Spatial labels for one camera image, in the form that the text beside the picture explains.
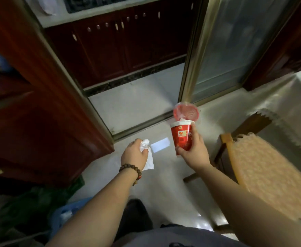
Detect orange knitted seat cushion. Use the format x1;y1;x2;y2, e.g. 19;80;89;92
226;133;301;222

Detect green plastic bag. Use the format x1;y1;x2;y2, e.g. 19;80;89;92
0;175;85;230

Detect wooden chair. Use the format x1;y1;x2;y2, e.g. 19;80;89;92
183;111;301;234

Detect red paper cup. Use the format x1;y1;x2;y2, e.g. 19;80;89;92
170;120;195;155

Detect dark red wooden cabinet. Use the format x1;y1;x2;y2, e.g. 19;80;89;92
0;0;115;189

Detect white lace tablecloth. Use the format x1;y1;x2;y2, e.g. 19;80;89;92
248;65;301;169

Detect dark red kitchen cabinets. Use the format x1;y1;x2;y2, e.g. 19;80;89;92
44;0;202;89

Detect person's right forearm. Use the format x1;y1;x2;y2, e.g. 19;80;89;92
192;162;301;247

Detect dark red wooden door frame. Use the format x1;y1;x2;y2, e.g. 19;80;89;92
243;0;301;92

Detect person's left forearm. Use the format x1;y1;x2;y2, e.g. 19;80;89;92
45;166;141;247

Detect metal sliding door track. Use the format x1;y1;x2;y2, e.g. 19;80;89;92
88;96;175;142

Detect person's right hand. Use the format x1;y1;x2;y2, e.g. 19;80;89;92
175;123;211;172

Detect person's left hand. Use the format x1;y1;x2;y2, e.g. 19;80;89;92
121;138;149;171

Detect white cloth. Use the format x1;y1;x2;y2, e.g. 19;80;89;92
36;0;57;16

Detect person's grey shirt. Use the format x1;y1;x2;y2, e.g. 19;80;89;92
111;225;249;247

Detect person's black trousers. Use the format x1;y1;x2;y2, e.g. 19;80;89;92
114;199;154;242

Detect red translucent cup lid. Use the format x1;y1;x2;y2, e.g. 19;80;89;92
173;102;200;124

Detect pale kitchen countertop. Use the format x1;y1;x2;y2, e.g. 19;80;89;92
24;0;172;29

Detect black gas stove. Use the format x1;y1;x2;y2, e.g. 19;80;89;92
63;0;142;14

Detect white tissue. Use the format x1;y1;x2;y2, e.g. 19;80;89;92
140;139;155;171

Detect gold framed sliding glass door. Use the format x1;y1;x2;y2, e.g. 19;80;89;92
178;0;301;106

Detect brown wooden bead bracelet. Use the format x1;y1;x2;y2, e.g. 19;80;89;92
119;164;142;186

